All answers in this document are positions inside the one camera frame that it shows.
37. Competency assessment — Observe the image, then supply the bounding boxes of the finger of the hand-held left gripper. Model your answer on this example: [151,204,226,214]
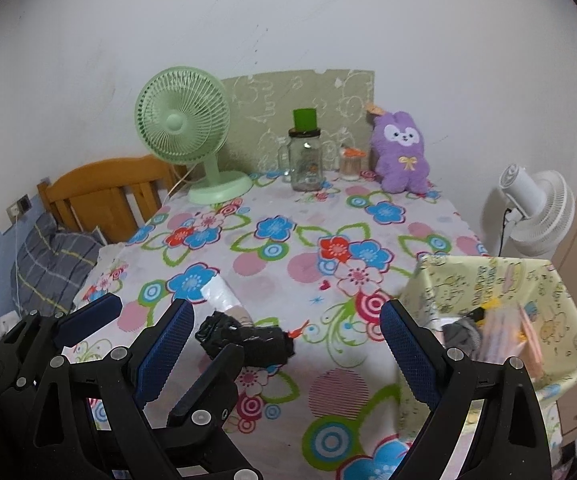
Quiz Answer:
[167,344,259,480]
[0,293,123,411]

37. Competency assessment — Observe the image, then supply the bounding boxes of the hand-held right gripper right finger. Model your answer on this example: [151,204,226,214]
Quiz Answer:
[381,300,551,480]

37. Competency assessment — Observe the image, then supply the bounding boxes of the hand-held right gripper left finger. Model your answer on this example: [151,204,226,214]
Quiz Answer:
[33,299,195,480]

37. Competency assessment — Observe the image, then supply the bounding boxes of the black cloth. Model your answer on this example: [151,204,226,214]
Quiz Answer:
[195,311,296,368]

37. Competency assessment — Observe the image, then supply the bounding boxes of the yellow cartoon print storage box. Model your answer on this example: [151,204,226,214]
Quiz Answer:
[397,252,577,466]

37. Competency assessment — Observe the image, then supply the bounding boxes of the grey cloth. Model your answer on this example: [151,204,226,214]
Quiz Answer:
[441,320,484,361]

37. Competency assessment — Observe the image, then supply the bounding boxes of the grey plaid bedding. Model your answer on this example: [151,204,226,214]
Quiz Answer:
[11,212,104,316]

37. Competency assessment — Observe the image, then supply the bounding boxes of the white plastic bag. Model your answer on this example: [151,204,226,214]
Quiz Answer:
[201,277,254,328]

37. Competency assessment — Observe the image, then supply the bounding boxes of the pink translucent packets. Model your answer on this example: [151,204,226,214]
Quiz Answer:
[481,302,544,381]

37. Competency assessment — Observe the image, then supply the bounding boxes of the wooden headboard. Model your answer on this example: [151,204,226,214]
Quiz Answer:
[37,155,189,246]

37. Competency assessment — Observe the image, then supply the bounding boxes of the floral tablecloth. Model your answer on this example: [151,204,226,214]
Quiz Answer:
[71,167,494,480]

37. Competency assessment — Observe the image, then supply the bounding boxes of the white standing fan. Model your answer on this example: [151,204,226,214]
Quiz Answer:
[483,162,576,261]

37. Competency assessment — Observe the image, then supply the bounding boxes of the purple plush toy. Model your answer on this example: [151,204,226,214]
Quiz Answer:
[369,111,431,195]

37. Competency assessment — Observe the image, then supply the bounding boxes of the small jar with orange lid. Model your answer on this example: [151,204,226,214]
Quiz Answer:
[338,146,369,181]

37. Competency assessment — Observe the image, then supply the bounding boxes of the green desk fan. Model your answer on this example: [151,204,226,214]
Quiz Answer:
[134,66,254,206]

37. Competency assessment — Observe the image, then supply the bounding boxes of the glass jar with black lid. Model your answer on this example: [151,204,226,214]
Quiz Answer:
[288,129,326,192]

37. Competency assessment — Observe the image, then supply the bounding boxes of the small clear glass mug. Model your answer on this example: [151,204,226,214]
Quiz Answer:
[277,140,294,183]

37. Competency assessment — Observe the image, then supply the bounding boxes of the green plastic cup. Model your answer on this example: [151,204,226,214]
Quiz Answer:
[292,108,320,132]

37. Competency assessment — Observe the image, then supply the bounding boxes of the green patterned board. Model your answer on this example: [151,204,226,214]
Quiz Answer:
[220,68,376,176]

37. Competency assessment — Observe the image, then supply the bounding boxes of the wall socket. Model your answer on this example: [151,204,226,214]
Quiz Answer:
[8,194,34,218]

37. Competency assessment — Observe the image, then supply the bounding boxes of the black fan cable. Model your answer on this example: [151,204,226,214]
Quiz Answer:
[497,205,514,256]

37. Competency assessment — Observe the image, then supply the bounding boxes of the white fan cable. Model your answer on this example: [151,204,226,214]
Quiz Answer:
[161,162,194,206]

